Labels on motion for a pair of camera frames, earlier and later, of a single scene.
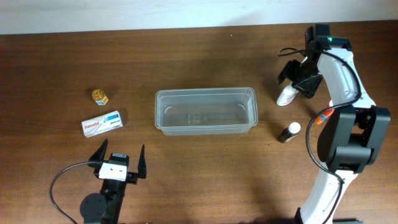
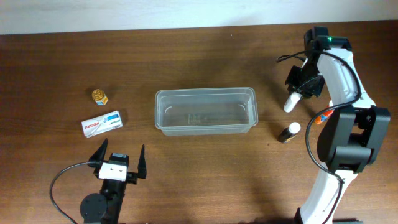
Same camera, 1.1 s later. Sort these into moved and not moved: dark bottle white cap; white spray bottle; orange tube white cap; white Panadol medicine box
Moved: white spray bottle
Not moved: dark bottle white cap; orange tube white cap; white Panadol medicine box
